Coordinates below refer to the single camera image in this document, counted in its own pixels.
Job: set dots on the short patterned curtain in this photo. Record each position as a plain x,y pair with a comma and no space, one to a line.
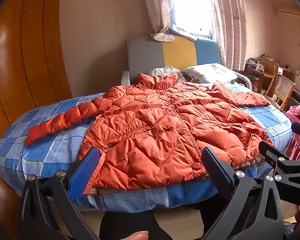
155,5

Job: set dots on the rattan back wooden chair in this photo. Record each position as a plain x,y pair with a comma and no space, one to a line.
281,87

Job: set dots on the grey yellow blue headboard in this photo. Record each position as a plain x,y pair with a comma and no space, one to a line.
145,57

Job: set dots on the bed with blue plaid sheet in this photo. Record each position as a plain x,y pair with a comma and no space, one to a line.
40,155

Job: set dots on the grey padded bed rail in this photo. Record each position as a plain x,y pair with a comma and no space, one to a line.
243,80

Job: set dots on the beige quilted blanket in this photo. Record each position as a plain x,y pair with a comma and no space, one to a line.
165,70

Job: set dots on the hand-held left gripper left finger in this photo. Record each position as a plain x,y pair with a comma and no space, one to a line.
86,171

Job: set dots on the dark low cabinet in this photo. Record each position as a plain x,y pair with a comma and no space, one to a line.
298,97

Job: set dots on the orange puffer jacket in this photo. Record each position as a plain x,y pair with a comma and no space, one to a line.
152,130

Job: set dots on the white bed side rail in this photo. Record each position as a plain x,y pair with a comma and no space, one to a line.
125,77

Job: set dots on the bright window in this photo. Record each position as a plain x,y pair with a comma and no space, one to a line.
190,7

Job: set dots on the solid back wooden chair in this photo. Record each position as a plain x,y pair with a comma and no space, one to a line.
268,66

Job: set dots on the long patterned curtain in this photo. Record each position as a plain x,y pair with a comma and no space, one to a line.
230,17

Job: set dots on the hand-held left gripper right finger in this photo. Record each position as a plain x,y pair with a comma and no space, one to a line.
218,171

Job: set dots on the white printed pillow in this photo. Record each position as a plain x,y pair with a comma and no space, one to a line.
207,73

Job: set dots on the cluttered wooden desk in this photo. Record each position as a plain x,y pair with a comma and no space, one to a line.
255,76

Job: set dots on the wooden wardrobe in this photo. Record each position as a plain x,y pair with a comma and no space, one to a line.
27,42

